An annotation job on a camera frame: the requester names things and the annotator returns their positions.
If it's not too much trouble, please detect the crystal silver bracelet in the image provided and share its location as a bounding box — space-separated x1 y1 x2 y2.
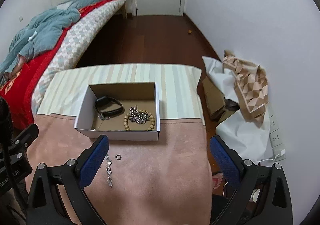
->
105 154 114 188

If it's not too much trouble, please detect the black smart watch band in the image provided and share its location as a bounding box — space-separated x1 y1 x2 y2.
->
94 96 124 118

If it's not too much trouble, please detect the striped pastel table cloth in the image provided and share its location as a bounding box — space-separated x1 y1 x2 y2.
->
31 64 203 119

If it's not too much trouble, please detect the pink suede table cloth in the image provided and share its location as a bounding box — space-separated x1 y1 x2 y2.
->
26 114 212 224

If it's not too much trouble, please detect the white wall socket strip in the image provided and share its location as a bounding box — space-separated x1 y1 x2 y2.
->
269 114 286 161

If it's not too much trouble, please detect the white cardboard box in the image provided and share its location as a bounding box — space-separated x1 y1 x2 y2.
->
74 82 161 141

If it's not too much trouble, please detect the geometric beige patterned cloth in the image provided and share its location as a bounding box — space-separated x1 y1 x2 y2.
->
223 50 268 127

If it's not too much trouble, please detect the brown cardboard box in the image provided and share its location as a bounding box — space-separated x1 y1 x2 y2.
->
202 76 240 123

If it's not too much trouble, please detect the teal blue blanket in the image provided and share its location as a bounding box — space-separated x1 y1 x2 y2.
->
1 0 103 85

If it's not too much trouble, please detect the wooden bead bracelet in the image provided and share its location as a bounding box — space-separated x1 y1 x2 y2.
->
123 109 156 131

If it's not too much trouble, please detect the red blanket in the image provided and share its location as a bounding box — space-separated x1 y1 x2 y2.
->
0 0 121 130

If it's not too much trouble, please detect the white round cup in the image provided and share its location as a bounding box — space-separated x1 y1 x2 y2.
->
249 189 260 203

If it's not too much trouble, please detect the checkered bed quilt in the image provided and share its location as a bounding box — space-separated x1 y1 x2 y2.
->
31 0 126 116

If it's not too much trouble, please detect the thick silver chain bracelet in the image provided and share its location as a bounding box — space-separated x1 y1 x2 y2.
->
128 105 151 124

